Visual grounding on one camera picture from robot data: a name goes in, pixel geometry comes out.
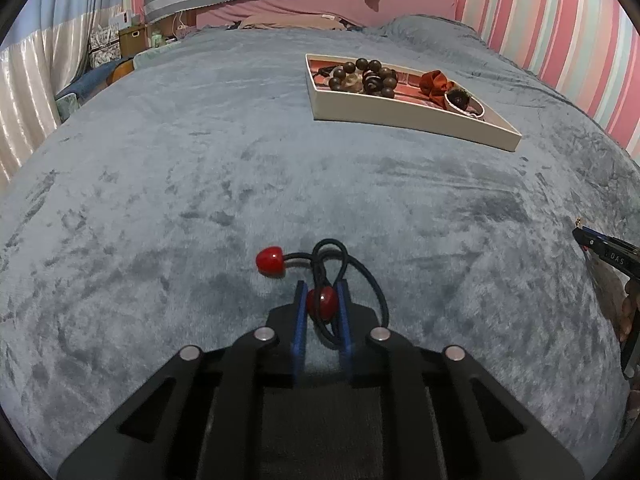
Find white tray with brick-print lining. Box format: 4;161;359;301
305;52;523;152

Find brown round wooden object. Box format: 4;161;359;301
106;60;136;87

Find pale green cloth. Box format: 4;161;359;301
134;46;168;69

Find brown wooden bead bracelet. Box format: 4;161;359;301
327;58;399;100

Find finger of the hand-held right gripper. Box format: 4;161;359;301
574;226;640;255
573;234;640;282

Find red scrunchie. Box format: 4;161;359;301
419;70;457;109

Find person's right hand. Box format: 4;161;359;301
617;280;640;347

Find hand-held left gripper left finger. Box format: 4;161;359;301
56;280;308;480

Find silver curtain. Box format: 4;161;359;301
0;12;121;183

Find pink bed sheet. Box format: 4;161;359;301
196;0;457;31

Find tan cloth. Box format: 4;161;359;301
239;12;348;31

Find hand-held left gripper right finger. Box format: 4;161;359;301
334;280;586;480

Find grey plush blanket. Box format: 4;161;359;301
0;14;640;480

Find patterned fabric storage box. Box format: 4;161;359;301
89;27;122;68

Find blue cloth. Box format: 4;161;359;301
55;62;121;103

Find black hair tie red cherries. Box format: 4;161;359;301
255;239;392;348

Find white bangle bracelet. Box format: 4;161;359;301
444;94;487;122

